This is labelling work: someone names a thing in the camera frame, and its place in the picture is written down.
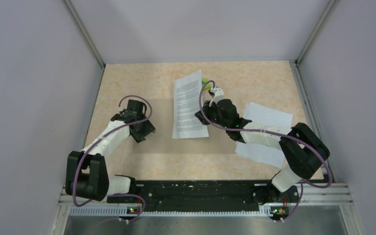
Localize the white paper sheet stack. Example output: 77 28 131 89
235 102 293 168

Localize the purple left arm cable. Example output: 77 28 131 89
72 95 153 234

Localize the printed white paper sheet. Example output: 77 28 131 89
172 70 209 139

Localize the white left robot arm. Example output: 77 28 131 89
65 95 156 207

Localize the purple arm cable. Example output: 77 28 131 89
72 95 153 234
199 80 333 222

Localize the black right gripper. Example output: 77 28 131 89
195 100 229 129

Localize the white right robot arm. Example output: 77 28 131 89
194 99 330 202

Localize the grey slotted cable duct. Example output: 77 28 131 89
70 205 272 217

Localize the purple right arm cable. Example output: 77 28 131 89
199 80 333 222

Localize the light green block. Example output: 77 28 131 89
202 83 213 91

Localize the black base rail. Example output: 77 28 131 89
107 180 299 212

